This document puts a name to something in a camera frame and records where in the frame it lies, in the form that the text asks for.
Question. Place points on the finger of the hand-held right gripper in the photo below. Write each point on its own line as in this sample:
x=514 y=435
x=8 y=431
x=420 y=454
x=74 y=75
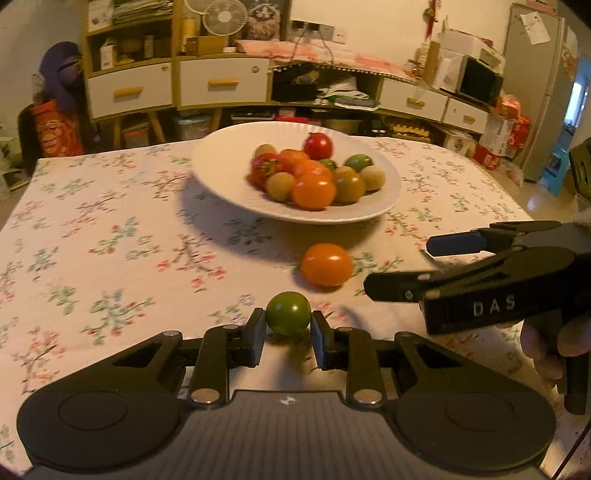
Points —
x=455 y=243
x=397 y=288

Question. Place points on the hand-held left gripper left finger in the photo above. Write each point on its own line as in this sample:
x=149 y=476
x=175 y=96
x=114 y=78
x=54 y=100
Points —
x=256 y=339

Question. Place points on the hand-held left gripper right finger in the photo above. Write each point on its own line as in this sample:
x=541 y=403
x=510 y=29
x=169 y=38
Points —
x=322 y=341

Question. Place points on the orange tomato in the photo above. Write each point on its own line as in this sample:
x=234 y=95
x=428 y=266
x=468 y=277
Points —
x=327 y=265
x=314 y=193

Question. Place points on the olive brown tomato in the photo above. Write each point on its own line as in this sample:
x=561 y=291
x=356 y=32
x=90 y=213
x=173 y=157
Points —
x=347 y=187

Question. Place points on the small dark green tomato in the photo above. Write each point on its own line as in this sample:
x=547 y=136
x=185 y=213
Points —
x=328 y=164

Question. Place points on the plain red tomato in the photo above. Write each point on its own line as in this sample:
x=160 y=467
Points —
x=317 y=145

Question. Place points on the red tomato with green calyx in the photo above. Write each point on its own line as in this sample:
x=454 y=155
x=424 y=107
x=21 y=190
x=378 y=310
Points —
x=263 y=170

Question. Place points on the white ribbed plate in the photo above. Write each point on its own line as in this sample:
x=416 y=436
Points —
x=221 y=157

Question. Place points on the person's right hand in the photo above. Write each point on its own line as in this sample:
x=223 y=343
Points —
x=538 y=346

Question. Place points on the red snack cartons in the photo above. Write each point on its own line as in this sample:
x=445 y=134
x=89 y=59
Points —
x=503 y=134

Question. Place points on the yellow egg tray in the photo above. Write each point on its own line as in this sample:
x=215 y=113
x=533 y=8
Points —
x=408 y=132

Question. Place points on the blue box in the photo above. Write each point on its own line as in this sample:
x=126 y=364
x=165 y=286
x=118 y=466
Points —
x=554 y=170

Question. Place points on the white drawer of low cabinet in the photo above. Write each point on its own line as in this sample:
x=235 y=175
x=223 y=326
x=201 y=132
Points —
x=413 y=99

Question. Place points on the long low wooden cabinet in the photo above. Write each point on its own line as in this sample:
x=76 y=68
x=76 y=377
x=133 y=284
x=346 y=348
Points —
x=378 y=108

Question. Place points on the black microwave oven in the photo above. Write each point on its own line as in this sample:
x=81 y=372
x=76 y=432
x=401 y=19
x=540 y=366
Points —
x=480 y=82

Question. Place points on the grey refrigerator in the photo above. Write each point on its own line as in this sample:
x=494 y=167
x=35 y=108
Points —
x=538 y=101

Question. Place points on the floral tablecloth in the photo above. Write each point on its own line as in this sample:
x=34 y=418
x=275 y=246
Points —
x=115 y=254

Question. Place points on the pile of papers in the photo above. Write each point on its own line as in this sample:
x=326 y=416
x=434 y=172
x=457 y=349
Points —
x=351 y=94

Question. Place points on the white cardboard box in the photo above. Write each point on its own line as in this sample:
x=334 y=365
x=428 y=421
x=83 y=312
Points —
x=461 y=40

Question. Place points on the clear plastic storage box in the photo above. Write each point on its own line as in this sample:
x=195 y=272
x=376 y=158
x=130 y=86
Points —
x=135 y=134
x=191 y=128

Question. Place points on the red hanging ornament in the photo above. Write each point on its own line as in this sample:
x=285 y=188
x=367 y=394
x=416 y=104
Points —
x=431 y=16

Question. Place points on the pink patterned cloth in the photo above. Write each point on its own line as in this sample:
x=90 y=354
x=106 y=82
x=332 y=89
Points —
x=323 y=54

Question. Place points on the paper sheet on refrigerator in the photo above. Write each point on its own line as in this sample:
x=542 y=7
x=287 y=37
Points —
x=535 y=26

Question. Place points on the white drawer of short cabinet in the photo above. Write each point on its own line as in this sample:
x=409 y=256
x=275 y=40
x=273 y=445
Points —
x=224 y=83

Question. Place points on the white drawer of tall cabinet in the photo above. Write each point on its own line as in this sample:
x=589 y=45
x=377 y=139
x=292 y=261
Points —
x=129 y=90

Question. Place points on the short wooden cabinet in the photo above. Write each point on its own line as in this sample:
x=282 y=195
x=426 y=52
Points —
x=221 y=55

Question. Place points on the orange printed bucket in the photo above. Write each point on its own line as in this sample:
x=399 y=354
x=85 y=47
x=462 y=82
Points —
x=53 y=131

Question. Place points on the framed cat picture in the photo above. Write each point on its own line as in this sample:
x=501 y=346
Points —
x=264 y=18

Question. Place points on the brown cardboard box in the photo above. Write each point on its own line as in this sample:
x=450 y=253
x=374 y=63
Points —
x=205 y=45

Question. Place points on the black flat board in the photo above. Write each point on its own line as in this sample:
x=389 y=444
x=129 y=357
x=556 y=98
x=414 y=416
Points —
x=25 y=138

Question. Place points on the tall wooden shelf cabinet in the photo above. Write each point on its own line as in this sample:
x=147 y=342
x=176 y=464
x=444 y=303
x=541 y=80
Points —
x=134 y=57

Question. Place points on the yellow cylinder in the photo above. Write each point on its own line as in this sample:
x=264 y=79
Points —
x=188 y=28

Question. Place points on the small white box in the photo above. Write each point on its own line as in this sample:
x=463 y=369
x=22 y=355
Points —
x=107 y=56

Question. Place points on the white desk fan with stand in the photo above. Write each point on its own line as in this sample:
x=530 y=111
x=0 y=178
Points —
x=225 y=16

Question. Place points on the purple plush toy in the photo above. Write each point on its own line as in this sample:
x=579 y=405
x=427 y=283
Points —
x=60 y=69

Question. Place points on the stack of newspapers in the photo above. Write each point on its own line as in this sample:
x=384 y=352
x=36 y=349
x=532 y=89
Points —
x=143 y=11

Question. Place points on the white box with picture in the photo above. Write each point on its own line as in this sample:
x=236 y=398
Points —
x=100 y=14

